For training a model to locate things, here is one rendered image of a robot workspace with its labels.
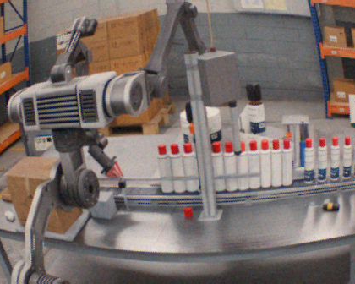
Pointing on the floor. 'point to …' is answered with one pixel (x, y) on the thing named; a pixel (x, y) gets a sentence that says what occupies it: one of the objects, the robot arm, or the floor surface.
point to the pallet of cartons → (125, 62)
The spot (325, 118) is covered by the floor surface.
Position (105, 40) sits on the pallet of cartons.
